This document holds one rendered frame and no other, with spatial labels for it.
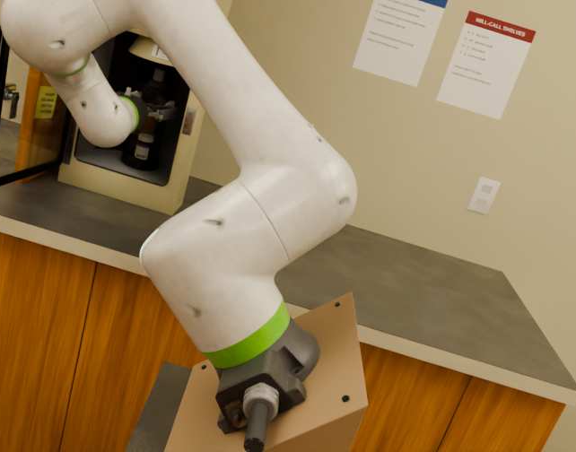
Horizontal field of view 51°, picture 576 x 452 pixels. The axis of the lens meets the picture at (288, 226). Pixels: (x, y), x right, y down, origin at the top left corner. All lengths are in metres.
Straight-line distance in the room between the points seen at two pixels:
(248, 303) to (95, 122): 0.69
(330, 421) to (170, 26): 0.55
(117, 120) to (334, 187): 0.68
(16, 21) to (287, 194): 0.43
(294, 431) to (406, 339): 0.72
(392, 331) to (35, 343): 0.85
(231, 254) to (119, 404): 0.95
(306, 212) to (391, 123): 1.26
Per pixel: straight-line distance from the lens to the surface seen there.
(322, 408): 0.71
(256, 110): 0.78
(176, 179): 1.61
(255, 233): 0.72
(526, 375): 1.48
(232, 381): 0.74
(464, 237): 2.09
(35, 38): 0.90
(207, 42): 0.84
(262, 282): 0.75
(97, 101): 1.32
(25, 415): 1.73
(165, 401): 0.96
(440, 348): 1.41
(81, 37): 0.91
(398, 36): 1.94
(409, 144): 1.98
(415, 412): 1.53
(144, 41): 1.62
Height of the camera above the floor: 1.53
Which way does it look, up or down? 19 degrees down
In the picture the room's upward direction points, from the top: 17 degrees clockwise
